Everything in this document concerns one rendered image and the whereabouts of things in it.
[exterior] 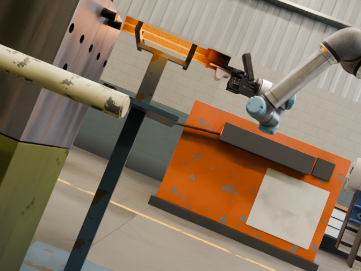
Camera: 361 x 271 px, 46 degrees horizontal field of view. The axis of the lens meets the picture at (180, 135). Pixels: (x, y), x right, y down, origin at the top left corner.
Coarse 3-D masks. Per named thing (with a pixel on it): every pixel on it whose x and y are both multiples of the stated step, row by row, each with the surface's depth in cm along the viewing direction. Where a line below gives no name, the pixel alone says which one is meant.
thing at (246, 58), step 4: (244, 56) 167; (248, 56) 166; (244, 60) 167; (248, 60) 166; (244, 64) 168; (248, 64) 166; (244, 68) 170; (248, 68) 166; (252, 68) 167; (248, 72) 166; (252, 72) 166; (248, 76) 166; (252, 76) 167; (252, 80) 168
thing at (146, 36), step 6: (126, 24) 164; (126, 30) 164; (132, 30) 164; (144, 36) 164; (150, 36) 165; (156, 42) 165; (162, 42) 165; (168, 42) 165; (168, 48) 166; (174, 48) 165; (180, 48) 165; (180, 54) 168; (186, 54) 166; (198, 60) 166; (204, 60) 166; (210, 66) 166
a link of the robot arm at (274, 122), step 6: (282, 108) 166; (276, 114) 163; (282, 114) 167; (270, 120) 161; (276, 120) 164; (258, 126) 168; (264, 126) 165; (270, 126) 165; (276, 126) 166; (264, 132) 170; (270, 132) 166
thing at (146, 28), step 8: (128, 16) 152; (128, 24) 154; (136, 24) 152; (144, 24) 152; (152, 32) 153; (160, 32) 153; (168, 40) 154; (176, 40) 153; (184, 40) 153; (184, 48) 156; (200, 48) 154; (208, 48) 153; (208, 56) 155; (216, 56) 155; (224, 56) 155; (216, 64) 155; (224, 64) 155
